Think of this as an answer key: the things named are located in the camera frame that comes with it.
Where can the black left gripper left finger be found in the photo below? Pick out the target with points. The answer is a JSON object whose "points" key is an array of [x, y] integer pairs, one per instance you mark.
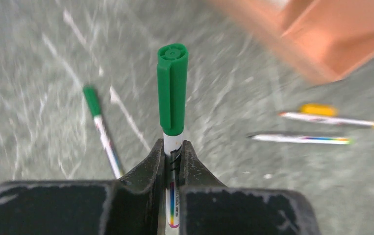
{"points": [[131, 205]]}

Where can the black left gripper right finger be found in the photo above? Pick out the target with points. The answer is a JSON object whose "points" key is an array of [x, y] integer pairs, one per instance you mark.
{"points": [[208, 207]]}

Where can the white pen green tip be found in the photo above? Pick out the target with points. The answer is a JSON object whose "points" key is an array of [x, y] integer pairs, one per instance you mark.
{"points": [[300, 139]]}

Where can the white pen yellow tip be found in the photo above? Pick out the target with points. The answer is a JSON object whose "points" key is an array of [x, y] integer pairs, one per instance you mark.
{"points": [[326, 119]]}

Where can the green pen cap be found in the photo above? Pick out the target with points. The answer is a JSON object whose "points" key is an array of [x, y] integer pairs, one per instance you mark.
{"points": [[172, 69], [92, 100]]}

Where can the yellow capped pen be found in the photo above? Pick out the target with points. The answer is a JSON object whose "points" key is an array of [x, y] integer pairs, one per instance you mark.
{"points": [[318, 109]]}

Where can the orange plastic desk organizer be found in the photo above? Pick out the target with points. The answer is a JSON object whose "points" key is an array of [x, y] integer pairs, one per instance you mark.
{"points": [[325, 40]]}

